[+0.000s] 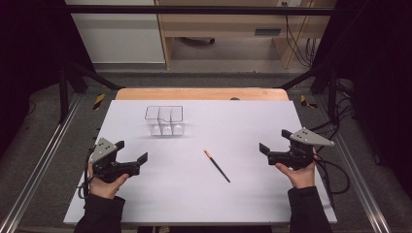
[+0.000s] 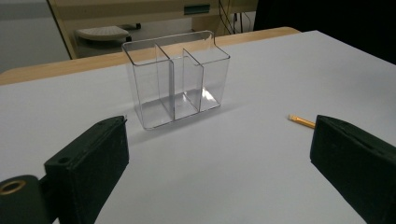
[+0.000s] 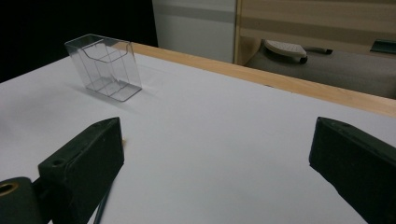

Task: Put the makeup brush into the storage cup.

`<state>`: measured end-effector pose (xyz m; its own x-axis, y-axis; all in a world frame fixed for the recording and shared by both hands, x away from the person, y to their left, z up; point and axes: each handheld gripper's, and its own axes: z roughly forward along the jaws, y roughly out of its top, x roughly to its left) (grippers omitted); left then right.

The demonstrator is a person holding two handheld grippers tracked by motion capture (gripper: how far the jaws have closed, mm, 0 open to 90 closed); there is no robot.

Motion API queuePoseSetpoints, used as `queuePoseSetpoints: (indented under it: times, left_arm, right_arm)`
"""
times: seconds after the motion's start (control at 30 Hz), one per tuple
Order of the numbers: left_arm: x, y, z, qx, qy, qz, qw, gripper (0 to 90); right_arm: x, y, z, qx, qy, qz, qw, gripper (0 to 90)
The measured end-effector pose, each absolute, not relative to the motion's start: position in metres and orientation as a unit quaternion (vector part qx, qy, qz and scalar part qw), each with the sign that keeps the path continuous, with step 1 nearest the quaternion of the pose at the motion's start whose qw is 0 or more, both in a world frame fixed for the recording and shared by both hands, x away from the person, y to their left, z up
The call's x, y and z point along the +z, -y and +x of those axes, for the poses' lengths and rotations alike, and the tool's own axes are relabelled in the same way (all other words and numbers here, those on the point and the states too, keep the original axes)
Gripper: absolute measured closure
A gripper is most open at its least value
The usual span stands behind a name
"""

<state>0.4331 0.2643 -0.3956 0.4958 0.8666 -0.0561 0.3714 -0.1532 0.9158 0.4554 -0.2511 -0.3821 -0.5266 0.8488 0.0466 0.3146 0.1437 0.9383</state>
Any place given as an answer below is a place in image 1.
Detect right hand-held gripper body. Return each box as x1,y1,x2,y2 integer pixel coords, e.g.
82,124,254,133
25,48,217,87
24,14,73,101
267,127,335,171

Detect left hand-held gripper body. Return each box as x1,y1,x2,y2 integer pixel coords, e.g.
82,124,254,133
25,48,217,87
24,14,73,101
89,137,141,183

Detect clear plastic compartment box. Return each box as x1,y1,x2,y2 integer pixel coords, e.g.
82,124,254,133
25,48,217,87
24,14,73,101
144,105,186,137

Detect black pencil with orange end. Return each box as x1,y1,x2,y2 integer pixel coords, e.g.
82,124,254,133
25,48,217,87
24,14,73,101
203,149,232,183

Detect person's right hand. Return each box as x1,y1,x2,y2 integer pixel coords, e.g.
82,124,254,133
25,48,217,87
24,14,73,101
274,148,318,190

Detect person's left hand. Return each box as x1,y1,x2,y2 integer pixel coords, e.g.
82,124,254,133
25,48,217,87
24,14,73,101
87,164,130,200

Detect yellow black striped tape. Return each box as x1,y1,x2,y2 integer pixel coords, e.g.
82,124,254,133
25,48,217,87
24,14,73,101
299,94,319,110
92,93,107,112

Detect white table cover board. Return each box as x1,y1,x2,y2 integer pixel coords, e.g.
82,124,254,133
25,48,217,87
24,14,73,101
63,99,338,226

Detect black curtain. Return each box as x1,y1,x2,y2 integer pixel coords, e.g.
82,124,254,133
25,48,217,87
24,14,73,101
312,0,412,200
0,0,95,156

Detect white cabinet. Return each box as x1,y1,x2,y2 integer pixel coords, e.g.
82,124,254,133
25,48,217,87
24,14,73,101
64,0,166,65

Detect wooden desk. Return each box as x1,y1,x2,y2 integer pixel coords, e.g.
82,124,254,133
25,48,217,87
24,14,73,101
154,0,338,71

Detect left hand-held gripper cable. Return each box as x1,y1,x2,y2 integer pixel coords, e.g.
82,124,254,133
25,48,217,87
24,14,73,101
77,147,95,200

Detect hand-held gripper cable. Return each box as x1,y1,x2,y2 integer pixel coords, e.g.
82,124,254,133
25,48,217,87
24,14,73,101
77,147,95,200
311,149,352,196

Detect right hand-held gripper cable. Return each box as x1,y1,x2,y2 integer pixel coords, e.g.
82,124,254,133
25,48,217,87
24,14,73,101
311,149,352,196

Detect black floor cables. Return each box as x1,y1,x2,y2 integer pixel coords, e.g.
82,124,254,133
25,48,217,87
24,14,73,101
307,79,358,153

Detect aluminium floor rail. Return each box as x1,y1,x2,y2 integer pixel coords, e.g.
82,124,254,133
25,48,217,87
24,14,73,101
0,92,84,233
314,95,394,233

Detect black frame strut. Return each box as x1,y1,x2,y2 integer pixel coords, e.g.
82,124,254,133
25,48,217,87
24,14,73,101
57,57,126,124
279,61,340,125

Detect hanging black cables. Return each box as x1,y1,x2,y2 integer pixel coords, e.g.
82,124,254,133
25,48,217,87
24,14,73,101
281,1,320,68

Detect black frame crossbar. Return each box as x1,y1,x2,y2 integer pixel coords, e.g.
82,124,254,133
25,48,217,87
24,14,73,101
63,4,338,17

